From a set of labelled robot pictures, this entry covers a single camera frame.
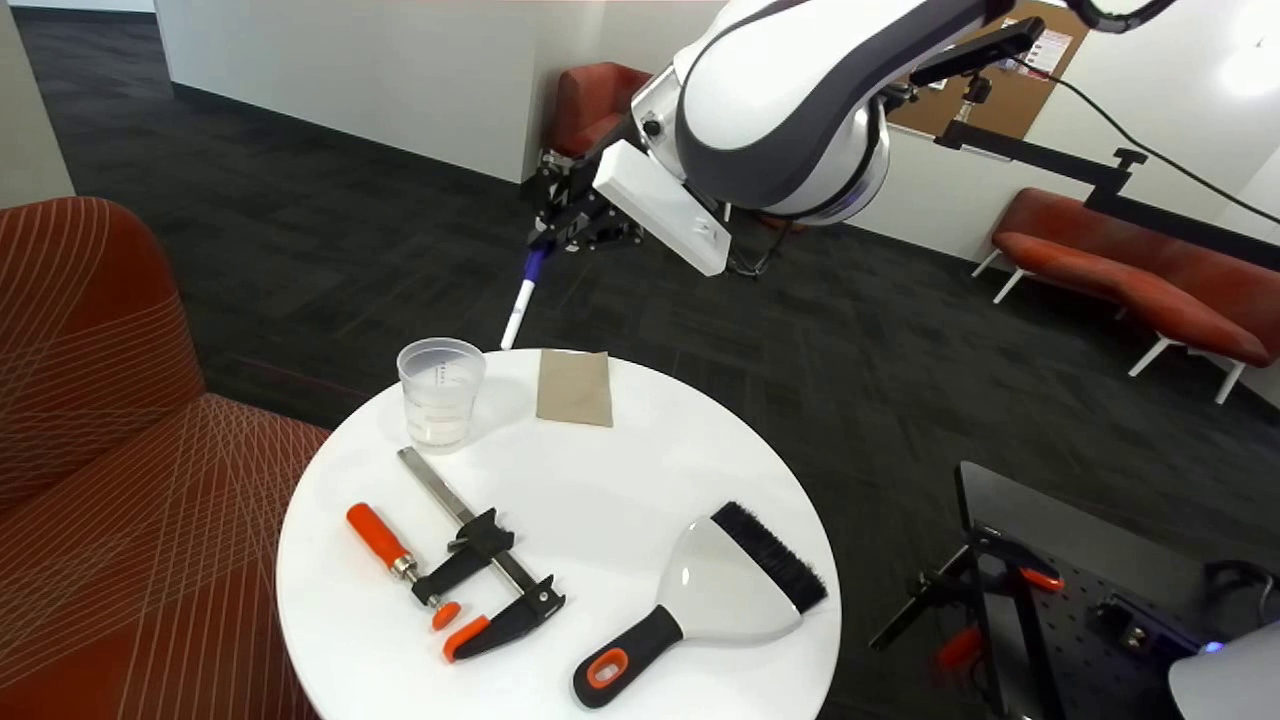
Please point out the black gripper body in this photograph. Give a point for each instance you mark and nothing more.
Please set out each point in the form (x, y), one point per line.
(599, 204)

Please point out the blue and white pen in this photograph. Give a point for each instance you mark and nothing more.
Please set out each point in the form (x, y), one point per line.
(523, 298)

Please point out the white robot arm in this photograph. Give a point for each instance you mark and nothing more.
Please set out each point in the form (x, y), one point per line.
(784, 106)

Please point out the clear plastic cup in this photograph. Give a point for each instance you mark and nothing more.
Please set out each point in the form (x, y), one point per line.
(436, 387)

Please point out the red sofa with white legs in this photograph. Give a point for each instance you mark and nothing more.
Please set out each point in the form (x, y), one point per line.
(593, 113)

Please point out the brown cardboard sheet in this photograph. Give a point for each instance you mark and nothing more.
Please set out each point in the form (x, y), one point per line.
(575, 390)

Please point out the cork pin board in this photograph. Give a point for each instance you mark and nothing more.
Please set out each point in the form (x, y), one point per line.
(995, 106)

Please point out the orange striped armchair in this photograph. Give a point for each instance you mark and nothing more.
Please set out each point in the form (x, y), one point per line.
(120, 481)

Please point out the red bench with white legs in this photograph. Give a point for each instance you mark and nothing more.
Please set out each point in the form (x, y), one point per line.
(1144, 282)

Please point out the black perforated table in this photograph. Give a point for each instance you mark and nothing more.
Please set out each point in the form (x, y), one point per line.
(1105, 532)

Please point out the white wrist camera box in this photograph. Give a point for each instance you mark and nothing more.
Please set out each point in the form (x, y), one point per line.
(663, 204)

